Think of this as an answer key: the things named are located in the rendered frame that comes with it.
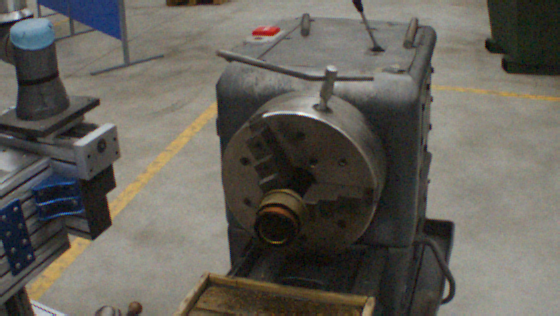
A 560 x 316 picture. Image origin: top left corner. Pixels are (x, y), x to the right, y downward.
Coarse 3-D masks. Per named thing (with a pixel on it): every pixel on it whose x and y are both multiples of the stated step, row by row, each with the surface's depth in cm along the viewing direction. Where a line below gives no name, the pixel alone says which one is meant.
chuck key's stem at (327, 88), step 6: (330, 66) 113; (330, 72) 112; (336, 72) 113; (330, 78) 113; (324, 84) 114; (330, 84) 114; (324, 90) 114; (330, 90) 114; (324, 96) 115; (330, 96) 115; (324, 102) 116; (318, 108) 117; (324, 108) 117
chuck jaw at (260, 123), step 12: (264, 120) 117; (252, 132) 119; (264, 132) 115; (252, 144) 115; (264, 144) 114; (276, 144) 117; (264, 156) 116; (276, 156) 115; (264, 168) 115; (276, 168) 114; (288, 168) 117; (264, 180) 114; (276, 180) 112; (288, 180) 116; (264, 192) 114
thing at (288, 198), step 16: (272, 192) 112; (288, 192) 111; (272, 208) 108; (288, 208) 109; (304, 208) 112; (256, 224) 109; (272, 224) 114; (288, 224) 107; (304, 224) 114; (272, 240) 110; (288, 240) 109
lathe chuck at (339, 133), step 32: (288, 128) 116; (320, 128) 114; (352, 128) 116; (224, 160) 123; (320, 160) 117; (352, 160) 115; (224, 192) 127; (256, 192) 124; (320, 224) 123; (352, 224) 121
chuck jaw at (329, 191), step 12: (312, 192) 116; (324, 192) 115; (336, 192) 115; (348, 192) 115; (360, 192) 115; (372, 192) 116; (312, 204) 112; (324, 204) 114; (336, 204) 114; (348, 204) 115; (360, 204) 114; (372, 204) 118; (312, 216) 113; (324, 216) 115; (336, 216) 115
